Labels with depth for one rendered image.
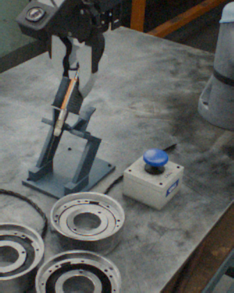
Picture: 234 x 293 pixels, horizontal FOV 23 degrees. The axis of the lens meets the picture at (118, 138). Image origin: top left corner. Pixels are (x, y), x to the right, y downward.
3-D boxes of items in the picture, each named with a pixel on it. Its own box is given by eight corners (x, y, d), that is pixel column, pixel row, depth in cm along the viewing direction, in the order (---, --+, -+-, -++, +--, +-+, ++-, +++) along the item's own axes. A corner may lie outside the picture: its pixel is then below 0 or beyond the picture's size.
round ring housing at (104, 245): (115, 268, 77) (117, 245, 74) (40, 254, 78) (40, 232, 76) (128, 219, 85) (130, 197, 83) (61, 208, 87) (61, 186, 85)
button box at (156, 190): (160, 211, 87) (163, 185, 85) (122, 194, 91) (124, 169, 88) (184, 186, 93) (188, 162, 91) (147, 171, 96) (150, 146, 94)
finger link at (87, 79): (116, 90, 88) (113, 32, 84) (95, 104, 84) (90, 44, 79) (99, 86, 89) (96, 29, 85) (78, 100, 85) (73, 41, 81)
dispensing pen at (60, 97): (30, 158, 84) (69, 53, 84) (45, 160, 88) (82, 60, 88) (42, 163, 84) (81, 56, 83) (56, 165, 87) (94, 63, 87)
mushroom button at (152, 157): (157, 190, 88) (161, 163, 85) (136, 180, 90) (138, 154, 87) (170, 178, 91) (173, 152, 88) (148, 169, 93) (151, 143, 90)
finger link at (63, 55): (85, 81, 91) (92, 28, 85) (63, 95, 86) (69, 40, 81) (69, 74, 92) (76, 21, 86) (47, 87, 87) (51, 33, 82)
